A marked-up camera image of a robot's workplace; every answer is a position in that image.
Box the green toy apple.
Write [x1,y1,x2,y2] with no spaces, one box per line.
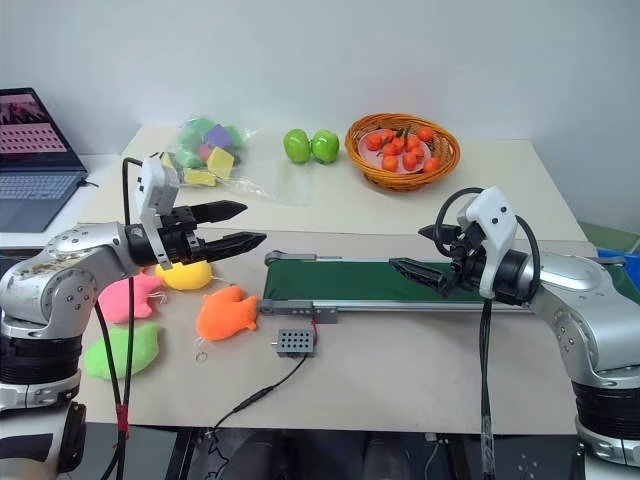
[310,129,341,164]
[283,128,314,164]

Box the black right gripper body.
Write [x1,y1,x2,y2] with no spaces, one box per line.
[446,222,490,297]

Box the pink plate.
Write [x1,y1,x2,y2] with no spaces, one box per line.
[357,129,441,175]

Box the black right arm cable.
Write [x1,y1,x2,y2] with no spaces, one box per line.
[433,186,543,480]

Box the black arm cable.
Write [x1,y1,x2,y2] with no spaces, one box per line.
[93,157,151,480]
[433,186,543,480]

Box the grey perforated control box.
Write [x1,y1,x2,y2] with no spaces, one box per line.
[271,328,318,360]

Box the yellow foam cube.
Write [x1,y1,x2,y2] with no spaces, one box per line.
[205,147,236,179]

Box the black power cable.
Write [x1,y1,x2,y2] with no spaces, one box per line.
[203,349,307,464]

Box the green fish plush toy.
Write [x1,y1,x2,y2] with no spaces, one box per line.
[83,322,165,381]

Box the green conveyor belt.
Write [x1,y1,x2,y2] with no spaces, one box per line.
[258,249,640,325]

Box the pink fish plush toy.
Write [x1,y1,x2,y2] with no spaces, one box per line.
[97,272,166,324]

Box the flat yellow foam block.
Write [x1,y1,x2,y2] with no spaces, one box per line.
[182,168,219,189]

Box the yellow fish plush toy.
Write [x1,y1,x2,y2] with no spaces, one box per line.
[154,258,215,292]

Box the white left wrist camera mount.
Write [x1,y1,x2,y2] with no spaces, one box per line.
[135,154,181,271]

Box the clear plastic bag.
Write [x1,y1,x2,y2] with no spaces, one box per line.
[160,113,314,207]

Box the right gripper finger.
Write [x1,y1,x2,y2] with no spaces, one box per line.
[388,257,454,298]
[418,224,457,247]

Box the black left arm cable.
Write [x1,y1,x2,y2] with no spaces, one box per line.
[93,157,151,480]

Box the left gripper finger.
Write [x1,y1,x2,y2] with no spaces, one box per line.
[202,231,268,262]
[192,200,249,224]

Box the large green foam block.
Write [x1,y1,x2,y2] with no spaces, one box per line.
[175,115,217,151]

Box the orange fish plush toy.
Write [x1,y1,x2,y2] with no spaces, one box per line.
[194,284,261,343]

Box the open laptop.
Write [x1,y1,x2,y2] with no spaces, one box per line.
[0,87,91,234]

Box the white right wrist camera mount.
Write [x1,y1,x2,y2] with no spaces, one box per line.
[457,186,519,302]

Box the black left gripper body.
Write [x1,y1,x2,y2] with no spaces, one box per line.
[158,206,207,267]

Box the orange wicker basket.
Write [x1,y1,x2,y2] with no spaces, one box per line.
[344,113,461,192]

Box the purple foam block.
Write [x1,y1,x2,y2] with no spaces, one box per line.
[205,124,234,150]

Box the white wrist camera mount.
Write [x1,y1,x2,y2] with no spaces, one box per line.
[135,154,181,271]
[457,186,519,302]

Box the black table frame leg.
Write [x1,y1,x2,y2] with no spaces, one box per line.
[448,433,472,480]
[168,428,197,480]

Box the blue plastic bin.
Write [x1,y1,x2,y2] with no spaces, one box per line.
[596,245,640,267]

